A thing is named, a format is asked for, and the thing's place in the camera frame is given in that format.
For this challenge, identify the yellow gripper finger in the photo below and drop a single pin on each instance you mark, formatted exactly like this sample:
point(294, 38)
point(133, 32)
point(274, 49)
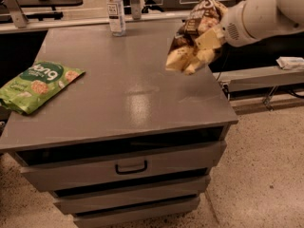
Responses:
point(213, 38)

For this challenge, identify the brown sea salt chip bag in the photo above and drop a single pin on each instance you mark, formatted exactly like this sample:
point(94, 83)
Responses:
point(184, 55)

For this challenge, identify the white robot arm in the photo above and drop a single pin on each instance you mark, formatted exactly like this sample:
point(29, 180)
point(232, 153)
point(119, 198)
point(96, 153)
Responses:
point(251, 21)

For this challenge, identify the clear plastic water bottle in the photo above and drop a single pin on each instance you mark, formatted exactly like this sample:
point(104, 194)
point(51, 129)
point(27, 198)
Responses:
point(115, 11)

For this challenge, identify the green snack bag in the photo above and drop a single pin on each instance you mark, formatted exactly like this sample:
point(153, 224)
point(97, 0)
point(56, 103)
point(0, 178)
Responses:
point(32, 88)

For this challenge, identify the low grey bench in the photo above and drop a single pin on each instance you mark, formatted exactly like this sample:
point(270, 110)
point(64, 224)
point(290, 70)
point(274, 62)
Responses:
point(263, 82)

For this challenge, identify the white crumpled packet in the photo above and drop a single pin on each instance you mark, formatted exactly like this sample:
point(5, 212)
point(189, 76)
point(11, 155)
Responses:
point(289, 63)

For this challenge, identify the grey drawer cabinet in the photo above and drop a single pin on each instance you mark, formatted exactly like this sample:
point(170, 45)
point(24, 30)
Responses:
point(126, 101)

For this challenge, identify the top grey drawer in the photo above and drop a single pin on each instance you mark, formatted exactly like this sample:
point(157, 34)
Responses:
point(85, 172)

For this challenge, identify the grey drawer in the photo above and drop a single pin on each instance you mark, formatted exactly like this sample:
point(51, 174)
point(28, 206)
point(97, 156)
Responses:
point(147, 211)
point(132, 195)
point(85, 172)

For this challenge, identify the middle grey drawer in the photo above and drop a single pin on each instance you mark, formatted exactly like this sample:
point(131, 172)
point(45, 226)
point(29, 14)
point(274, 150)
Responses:
point(132, 195)

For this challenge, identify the black background table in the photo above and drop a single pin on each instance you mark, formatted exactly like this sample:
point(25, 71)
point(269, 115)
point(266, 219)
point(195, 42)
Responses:
point(52, 4)

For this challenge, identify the bottom grey drawer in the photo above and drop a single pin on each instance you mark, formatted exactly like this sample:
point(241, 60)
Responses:
point(147, 211)

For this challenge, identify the black drawer handle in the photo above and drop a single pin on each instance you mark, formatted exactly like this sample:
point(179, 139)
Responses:
point(131, 169)

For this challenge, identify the metal rail frame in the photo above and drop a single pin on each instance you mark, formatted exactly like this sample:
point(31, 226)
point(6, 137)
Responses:
point(20, 22)

